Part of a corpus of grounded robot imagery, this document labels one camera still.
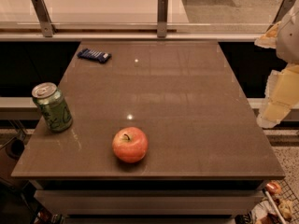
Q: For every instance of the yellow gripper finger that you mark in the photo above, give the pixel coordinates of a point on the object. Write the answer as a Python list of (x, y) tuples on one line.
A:
[(281, 96), (269, 39)]

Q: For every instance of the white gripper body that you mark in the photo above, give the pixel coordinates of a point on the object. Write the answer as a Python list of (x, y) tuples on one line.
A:
[(289, 40)]

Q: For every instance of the red apple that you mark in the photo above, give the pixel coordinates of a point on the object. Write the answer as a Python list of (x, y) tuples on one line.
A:
[(130, 144)]

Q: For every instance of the blue rxbar blueberry wrapper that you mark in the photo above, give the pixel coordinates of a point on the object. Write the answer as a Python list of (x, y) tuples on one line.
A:
[(94, 55)]

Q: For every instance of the green soda can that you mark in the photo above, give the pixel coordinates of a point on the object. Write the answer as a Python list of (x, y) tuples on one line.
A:
[(51, 102)]

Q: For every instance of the grey drawer front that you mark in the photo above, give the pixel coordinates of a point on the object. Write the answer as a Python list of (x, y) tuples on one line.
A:
[(149, 202)]

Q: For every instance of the right metal railing bracket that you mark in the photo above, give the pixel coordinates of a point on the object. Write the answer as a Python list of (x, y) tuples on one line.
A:
[(285, 7)]

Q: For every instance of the metal railing bracket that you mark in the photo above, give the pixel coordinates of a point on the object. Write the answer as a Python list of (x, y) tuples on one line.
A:
[(285, 7), (47, 29), (162, 15)]

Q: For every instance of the wire basket with snacks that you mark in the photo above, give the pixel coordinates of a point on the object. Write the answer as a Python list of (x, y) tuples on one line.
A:
[(278, 206)]

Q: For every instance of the middle metal railing bracket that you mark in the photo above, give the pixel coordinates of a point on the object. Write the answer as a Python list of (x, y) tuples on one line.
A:
[(162, 15)]

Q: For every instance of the left metal railing bracket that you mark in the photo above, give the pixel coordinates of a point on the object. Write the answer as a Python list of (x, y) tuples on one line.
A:
[(47, 29)]

